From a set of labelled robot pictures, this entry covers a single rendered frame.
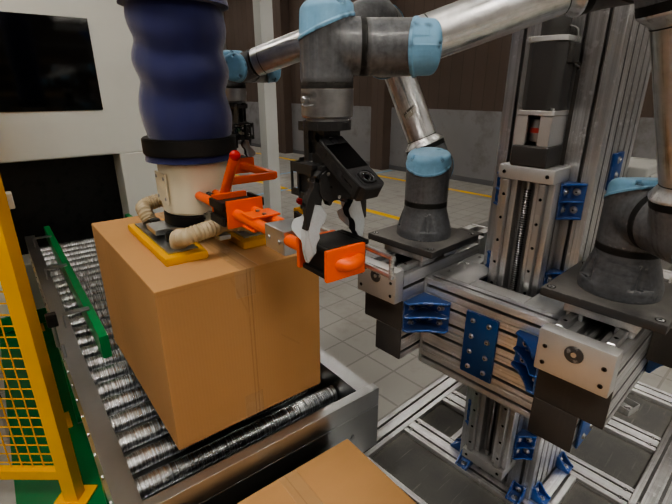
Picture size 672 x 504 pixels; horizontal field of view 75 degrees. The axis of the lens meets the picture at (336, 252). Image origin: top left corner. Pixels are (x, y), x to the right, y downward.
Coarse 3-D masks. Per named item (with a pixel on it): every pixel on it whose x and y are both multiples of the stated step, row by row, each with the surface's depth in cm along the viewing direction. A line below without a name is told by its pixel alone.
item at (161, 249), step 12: (132, 228) 119; (144, 228) 117; (144, 240) 110; (156, 240) 108; (168, 240) 106; (156, 252) 103; (168, 252) 100; (180, 252) 102; (192, 252) 102; (204, 252) 103; (168, 264) 98
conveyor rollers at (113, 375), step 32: (96, 256) 244; (64, 288) 206; (96, 288) 206; (96, 352) 159; (96, 384) 144; (128, 384) 141; (128, 416) 126; (288, 416) 127; (128, 448) 118; (160, 448) 115; (224, 448) 115; (160, 480) 106
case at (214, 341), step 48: (96, 240) 129; (144, 288) 92; (192, 288) 91; (240, 288) 98; (288, 288) 107; (144, 336) 103; (192, 336) 94; (240, 336) 102; (288, 336) 111; (144, 384) 117; (192, 384) 97; (240, 384) 106; (288, 384) 116; (192, 432) 101
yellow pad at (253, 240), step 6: (234, 234) 114; (240, 234) 113; (246, 234) 113; (252, 234) 113; (258, 234) 113; (264, 234) 114; (234, 240) 113; (240, 240) 110; (246, 240) 110; (252, 240) 110; (258, 240) 111; (264, 240) 112; (240, 246) 111; (246, 246) 109; (252, 246) 110
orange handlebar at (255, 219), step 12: (240, 168) 148; (252, 168) 141; (264, 168) 137; (240, 180) 125; (252, 180) 127; (264, 180) 130; (216, 192) 107; (240, 216) 88; (252, 216) 85; (264, 216) 85; (276, 216) 86; (252, 228) 86; (264, 228) 81; (288, 240) 74; (336, 264) 65; (348, 264) 65; (360, 264) 66
